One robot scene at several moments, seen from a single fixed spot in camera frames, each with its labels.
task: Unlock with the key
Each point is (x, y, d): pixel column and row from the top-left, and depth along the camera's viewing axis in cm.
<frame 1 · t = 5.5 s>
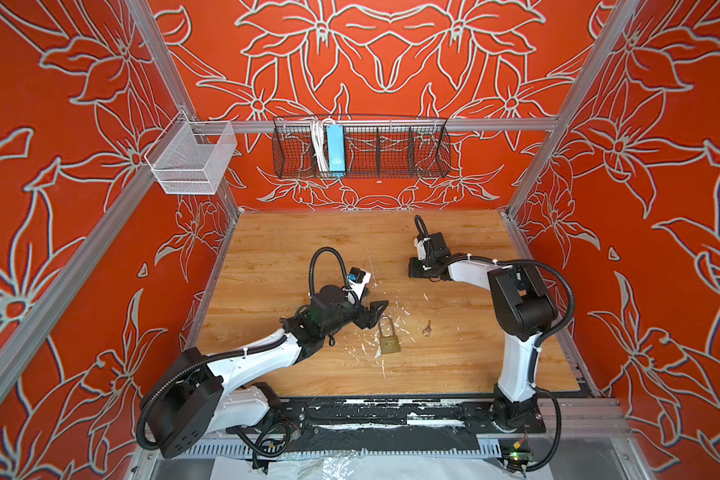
left hand: (378, 295, 78), fingers open
right hand: (406, 265, 102), fingers closed
long-shackle brass padlock: (389, 342, 87), on the table
brass key near: (428, 330, 89), on the table

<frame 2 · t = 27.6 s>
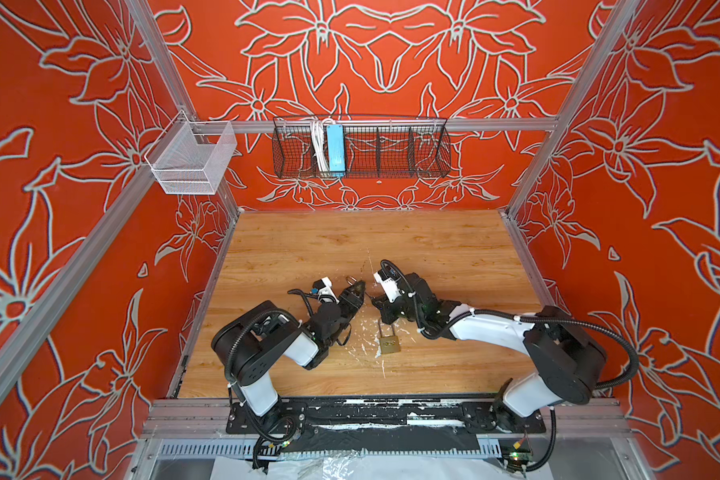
left hand: (366, 285, 85), fingers open
right hand: (368, 301, 85), fingers closed
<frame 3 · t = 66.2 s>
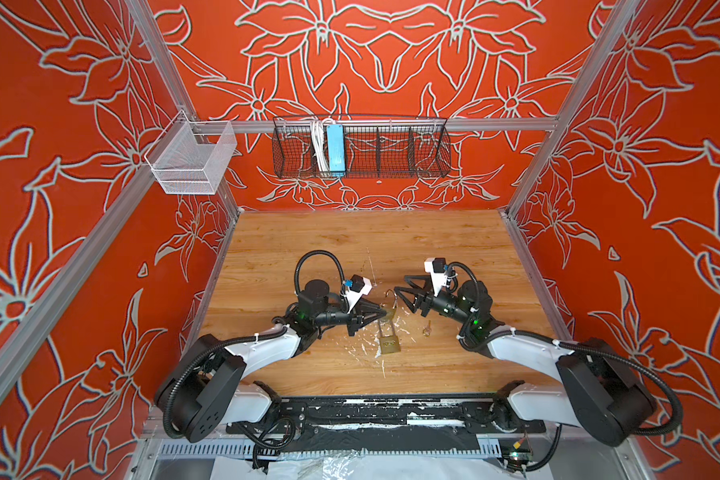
left hand: (382, 310, 75), fingers closed
right hand: (398, 285, 77), fingers open
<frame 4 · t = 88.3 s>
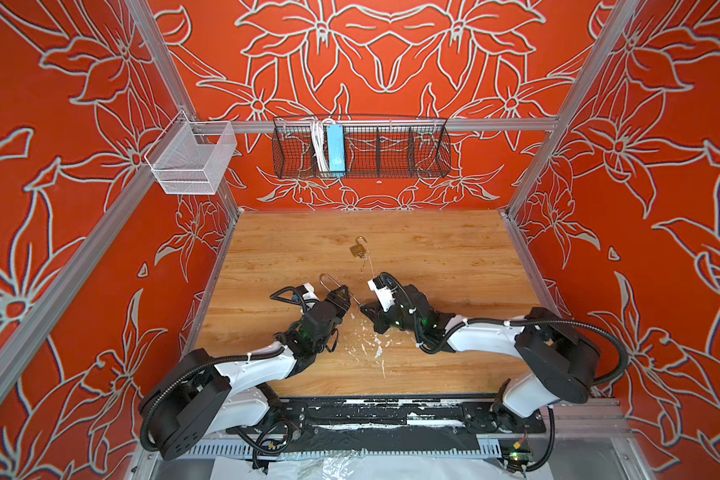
left hand: (348, 290, 83), fingers open
right hand: (357, 310, 82), fingers closed
small brass padlock: (358, 249, 109), on the table
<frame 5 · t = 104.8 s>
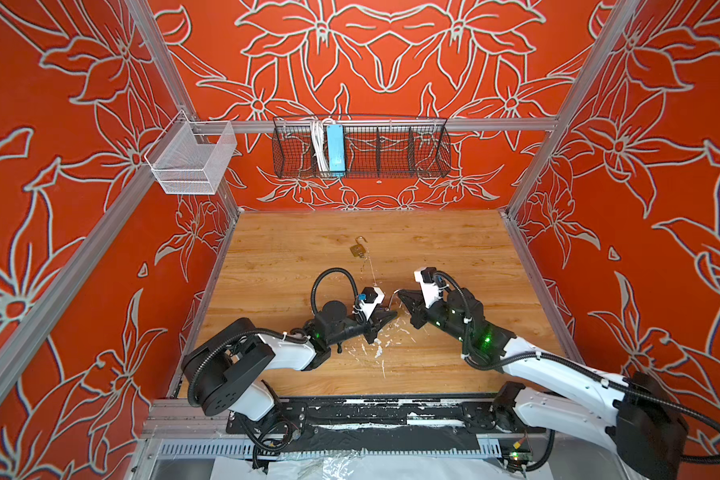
left hand: (394, 311, 77), fingers closed
right hand: (395, 293, 76), fingers closed
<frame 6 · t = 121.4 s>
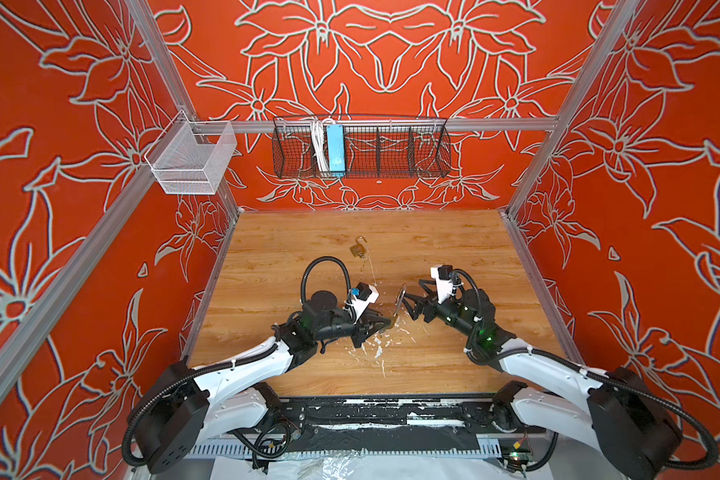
left hand: (387, 318, 72), fingers closed
right hand: (406, 289, 78), fingers open
